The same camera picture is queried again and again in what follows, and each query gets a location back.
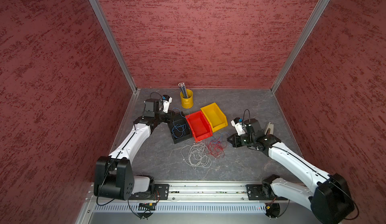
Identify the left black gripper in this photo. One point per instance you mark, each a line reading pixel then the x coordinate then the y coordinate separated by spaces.
pixel 170 115

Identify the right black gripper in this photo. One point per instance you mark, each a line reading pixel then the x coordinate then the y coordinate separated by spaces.
pixel 234 142

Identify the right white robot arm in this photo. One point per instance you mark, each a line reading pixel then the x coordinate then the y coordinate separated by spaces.
pixel 327 196

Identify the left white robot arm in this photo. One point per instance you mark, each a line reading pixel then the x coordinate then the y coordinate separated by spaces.
pixel 113 176

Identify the black plastic bin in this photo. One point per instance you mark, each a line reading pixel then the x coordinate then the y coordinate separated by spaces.
pixel 180 129

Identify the yellow metal cup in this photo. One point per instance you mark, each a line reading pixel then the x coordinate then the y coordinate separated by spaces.
pixel 187 103

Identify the yellow plastic bin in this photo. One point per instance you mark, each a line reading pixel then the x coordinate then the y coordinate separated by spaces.
pixel 216 118

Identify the bundle of metal rods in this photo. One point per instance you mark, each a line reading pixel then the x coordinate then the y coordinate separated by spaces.
pixel 183 89

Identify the red plastic bin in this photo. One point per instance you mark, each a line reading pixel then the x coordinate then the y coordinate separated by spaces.
pixel 199 126

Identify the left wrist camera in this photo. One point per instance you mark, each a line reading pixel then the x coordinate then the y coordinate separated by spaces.
pixel 166 101

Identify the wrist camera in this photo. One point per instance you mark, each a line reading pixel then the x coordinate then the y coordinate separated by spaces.
pixel 237 123
pixel 166 101

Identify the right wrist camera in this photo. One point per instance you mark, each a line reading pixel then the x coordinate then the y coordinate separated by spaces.
pixel 237 123

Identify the left corner aluminium post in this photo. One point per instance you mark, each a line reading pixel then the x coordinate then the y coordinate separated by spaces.
pixel 97 8

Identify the corner aluminium post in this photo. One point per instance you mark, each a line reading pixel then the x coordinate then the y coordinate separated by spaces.
pixel 308 28
pixel 97 8

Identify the right corner aluminium post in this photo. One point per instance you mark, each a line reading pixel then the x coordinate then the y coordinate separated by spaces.
pixel 308 28

